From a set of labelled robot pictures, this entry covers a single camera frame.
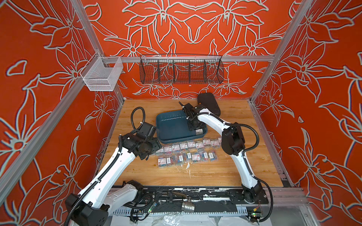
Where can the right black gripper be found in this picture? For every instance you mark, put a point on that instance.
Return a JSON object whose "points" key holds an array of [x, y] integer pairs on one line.
{"points": [[191, 125]]}

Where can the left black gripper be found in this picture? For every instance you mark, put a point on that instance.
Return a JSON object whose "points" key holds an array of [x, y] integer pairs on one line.
{"points": [[157, 145]]}

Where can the blue plastic storage tray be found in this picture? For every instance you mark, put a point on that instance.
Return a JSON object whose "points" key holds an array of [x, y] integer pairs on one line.
{"points": [[172, 127]]}

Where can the paper clip box tray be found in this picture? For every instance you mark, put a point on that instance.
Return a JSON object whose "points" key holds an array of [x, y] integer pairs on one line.
{"points": [[196, 157]]}

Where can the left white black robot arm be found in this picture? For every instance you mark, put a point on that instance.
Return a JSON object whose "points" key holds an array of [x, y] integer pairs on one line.
{"points": [[93, 204]]}

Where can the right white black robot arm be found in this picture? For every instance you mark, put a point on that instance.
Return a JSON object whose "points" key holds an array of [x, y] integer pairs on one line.
{"points": [[233, 144]]}

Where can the black tool case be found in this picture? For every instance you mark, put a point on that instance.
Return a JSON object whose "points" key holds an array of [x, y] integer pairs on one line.
{"points": [[208, 100]]}

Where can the black wire wall basket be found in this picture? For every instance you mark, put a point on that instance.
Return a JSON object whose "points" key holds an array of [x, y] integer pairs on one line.
{"points": [[189, 69]]}

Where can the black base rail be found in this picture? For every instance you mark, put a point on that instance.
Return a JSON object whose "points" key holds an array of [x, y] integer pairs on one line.
{"points": [[199, 200]]}

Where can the white wire wall basket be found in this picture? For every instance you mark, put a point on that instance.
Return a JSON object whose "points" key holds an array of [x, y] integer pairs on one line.
{"points": [[102, 73]]}

